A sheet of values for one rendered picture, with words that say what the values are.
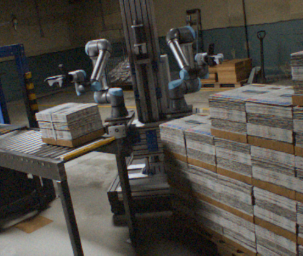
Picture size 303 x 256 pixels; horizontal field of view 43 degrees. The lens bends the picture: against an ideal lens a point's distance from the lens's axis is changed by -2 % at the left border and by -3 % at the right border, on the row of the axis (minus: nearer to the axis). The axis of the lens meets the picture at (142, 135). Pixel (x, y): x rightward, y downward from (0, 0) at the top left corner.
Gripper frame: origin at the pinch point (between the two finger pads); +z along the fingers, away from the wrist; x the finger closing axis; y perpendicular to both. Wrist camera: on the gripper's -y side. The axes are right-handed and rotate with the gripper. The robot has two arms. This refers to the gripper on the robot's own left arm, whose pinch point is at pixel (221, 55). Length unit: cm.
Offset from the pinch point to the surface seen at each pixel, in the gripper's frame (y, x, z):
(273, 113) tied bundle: 18, 27, 88
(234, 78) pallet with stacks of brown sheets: 143, -290, -508
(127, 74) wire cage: 98, -127, -762
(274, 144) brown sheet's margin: 33, 29, 87
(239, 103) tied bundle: 15, 31, 66
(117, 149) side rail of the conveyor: 40, 84, -14
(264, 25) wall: 56, -412, -534
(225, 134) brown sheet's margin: 33, 36, 53
